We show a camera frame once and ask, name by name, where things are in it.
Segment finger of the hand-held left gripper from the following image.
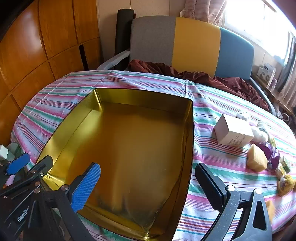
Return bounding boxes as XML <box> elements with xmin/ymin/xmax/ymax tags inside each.
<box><xmin>0</xmin><ymin>156</ymin><xmax>53</xmax><ymax>202</ymax></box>
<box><xmin>0</xmin><ymin>153</ymin><xmax>31</xmax><ymax>180</ymax></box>

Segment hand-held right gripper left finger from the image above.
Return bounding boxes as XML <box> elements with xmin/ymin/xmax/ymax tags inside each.
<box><xmin>43</xmin><ymin>162</ymin><xmax>101</xmax><ymax>241</ymax></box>

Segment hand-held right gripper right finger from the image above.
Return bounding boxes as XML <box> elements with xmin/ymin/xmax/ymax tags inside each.
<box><xmin>195</xmin><ymin>163</ymin><xmax>273</xmax><ymax>241</ymax></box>

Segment white cardboard box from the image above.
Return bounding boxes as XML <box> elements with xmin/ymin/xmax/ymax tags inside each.
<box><xmin>214</xmin><ymin>113</ymin><xmax>255</xmax><ymax>147</ymax></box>

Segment gold tin box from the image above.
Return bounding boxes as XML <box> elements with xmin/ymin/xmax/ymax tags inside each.
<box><xmin>36</xmin><ymin>88</ymin><xmax>194</xmax><ymax>240</ymax></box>

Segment purple snack packet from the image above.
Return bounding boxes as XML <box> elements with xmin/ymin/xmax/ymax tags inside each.
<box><xmin>261</xmin><ymin>142</ymin><xmax>280</xmax><ymax>171</ymax></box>

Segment small white green box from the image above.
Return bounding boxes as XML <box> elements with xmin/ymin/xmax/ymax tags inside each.
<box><xmin>0</xmin><ymin>145</ymin><xmax>9</xmax><ymax>161</ymax></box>

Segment white plastic-wrapped bundle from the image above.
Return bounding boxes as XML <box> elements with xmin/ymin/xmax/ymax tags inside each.
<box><xmin>251</xmin><ymin>126</ymin><xmax>269</xmax><ymax>143</ymax></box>
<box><xmin>236</xmin><ymin>111</ymin><xmax>251</xmax><ymax>122</ymax></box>

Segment maroon blanket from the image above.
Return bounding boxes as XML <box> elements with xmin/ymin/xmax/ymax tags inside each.
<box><xmin>127</xmin><ymin>59</ymin><xmax>270</xmax><ymax>112</ymax></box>

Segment wooden side table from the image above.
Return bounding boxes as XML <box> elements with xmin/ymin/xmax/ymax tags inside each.
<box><xmin>251</xmin><ymin>72</ymin><xmax>294</xmax><ymax>112</ymax></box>

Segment wooden wardrobe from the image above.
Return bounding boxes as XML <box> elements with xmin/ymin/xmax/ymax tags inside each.
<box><xmin>0</xmin><ymin>0</ymin><xmax>102</xmax><ymax>142</ymax></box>

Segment white boxes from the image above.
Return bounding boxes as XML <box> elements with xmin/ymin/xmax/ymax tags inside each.
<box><xmin>257</xmin><ymin>62</ymin><xmax>277</xmax><ymax>86</ymax></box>

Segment pink curtain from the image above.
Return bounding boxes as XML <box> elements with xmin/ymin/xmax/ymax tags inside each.
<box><xmin>179</xmin><ymin>0</ymin><xmax>228</xmax><ymax>25</ymax></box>
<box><xmin>276</xmin><ymin>30</ymin><xmax>296</xmax><ymax>112</ymax></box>

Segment grey yellow blue headboard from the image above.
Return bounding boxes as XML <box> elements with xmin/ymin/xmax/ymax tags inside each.
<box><xmin>129</xmin><ymin>16</ymin><xmax>255</xmax><ymax>80</ymax></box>

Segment black rolled mat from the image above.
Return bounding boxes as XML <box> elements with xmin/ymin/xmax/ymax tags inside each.
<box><xmin>115</xmin><ymin>9</ymin><xmax>136</xmax><ymax>70</ymax></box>

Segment window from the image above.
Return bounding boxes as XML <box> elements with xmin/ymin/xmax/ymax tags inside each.
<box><xmin>222</xmin><ymin>0</ymin><xmax>296</xmax><ymax>58</ymax></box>

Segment grey bed side rail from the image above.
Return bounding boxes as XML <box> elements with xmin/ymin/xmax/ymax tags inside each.
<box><xmin>250</xmin><ymin>78</ymin><xmax>278</xmax><ymax>115</ymax></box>
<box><xmin>97</xmin><ymin>50</ymin><xmax>130</xmax><ymax>70</ymax></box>

